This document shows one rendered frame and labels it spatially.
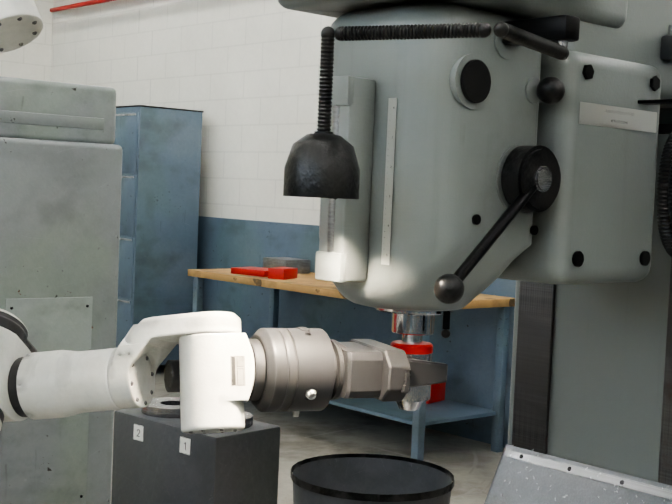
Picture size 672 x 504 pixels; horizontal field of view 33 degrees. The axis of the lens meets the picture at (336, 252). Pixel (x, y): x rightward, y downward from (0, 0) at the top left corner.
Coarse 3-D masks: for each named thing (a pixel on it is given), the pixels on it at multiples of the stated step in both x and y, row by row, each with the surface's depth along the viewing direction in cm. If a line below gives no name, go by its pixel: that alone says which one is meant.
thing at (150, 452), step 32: (128, 416) 159; (160, 416) 158; (128, 448) 160; (160, 448) 155; (192, 448) 150; (224, 448) 148; (256, 448) 153; (128, 480) 160; (160, 480) 155; (192, 480) 150; (224, 480) 149; (256, 480) 153
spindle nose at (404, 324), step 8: (392, 320) 125; (400, 320) 124; (408, 320) 124; (416, 320) 124; (424, 320) 124; (432, 320) 125; (392, 328) 125; (400, 328) 124; (408, 328) 124; (416, 328) 124; (424, 328) 124; (432, 328) 125
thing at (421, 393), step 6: (408, 354) 124; (414, 354) 124; (426, 354) 124; (432, 354) 126; (426, 360) 124; (414, 390) 124; (420, 390) 124; (426, 390) 125; (408, 396) 124; (414, 396) 124; (420, 396) 124; (426, 396) 125
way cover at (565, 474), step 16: (512, 448) 162; (512, 464) 161; (528, 464) 159; (544, 464) 157; (560, 464) 155; (576, 464) 154; (496, 480) 161; (512, 480) 160; (528, 480) 158; (544, 480) 156; (560, 480) 154; (576, 480) 153; (592, 480) 151; (608, 480) 149; (624, 480) 148; (640, 480) 146; (496, 496) 160; (512, 496) 158; (528, 496) 157; (544, 496) 155; (560, 496) 153; (576, 496) 151; (592, 496) 150; (608, 496) 148; (624, 496) 147; (640, 496) 145; (656, 496) 144
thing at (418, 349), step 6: (396, 342) 125; (402, 342) 126; (426, 342) 127; (402, 348) 124; (408, 348) 124; (414, 348) 124; (420, 348) 124; (426, 348) 124; (432, 348) 125; (420, 354) 124
